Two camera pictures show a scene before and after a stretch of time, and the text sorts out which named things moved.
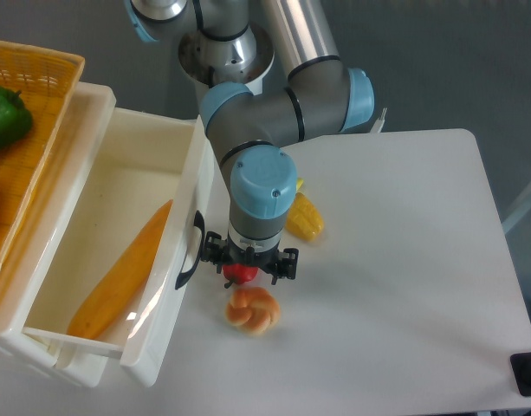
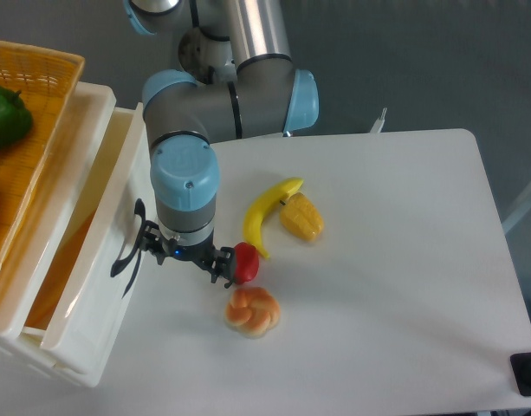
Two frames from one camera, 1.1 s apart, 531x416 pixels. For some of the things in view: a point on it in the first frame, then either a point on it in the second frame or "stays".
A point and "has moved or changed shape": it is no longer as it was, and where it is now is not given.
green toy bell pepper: [9, 119] stays
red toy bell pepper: [238, 273] stays
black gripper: [223, 252] -> [202, 251]
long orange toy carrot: [116, 291] -> [66, 253]
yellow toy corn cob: [303, 220] stays
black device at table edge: [527, 370] stays
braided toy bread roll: [253, 310] stays
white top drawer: [131, 243] has moved or changed shape
